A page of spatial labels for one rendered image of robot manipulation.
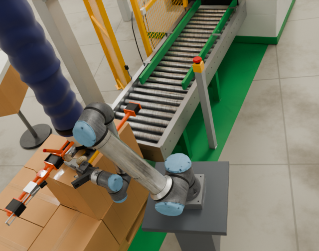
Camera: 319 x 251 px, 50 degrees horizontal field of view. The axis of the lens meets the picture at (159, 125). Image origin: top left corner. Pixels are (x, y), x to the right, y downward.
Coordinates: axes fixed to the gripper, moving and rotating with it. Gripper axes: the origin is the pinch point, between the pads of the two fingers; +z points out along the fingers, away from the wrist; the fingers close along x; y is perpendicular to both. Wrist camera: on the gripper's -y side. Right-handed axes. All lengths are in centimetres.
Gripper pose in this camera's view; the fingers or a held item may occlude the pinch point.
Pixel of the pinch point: (68, 169)
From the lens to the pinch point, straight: 213.0
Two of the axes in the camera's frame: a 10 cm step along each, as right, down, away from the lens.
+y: 4.6, -7.0, 5.5
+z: -8.5, -1.9, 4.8
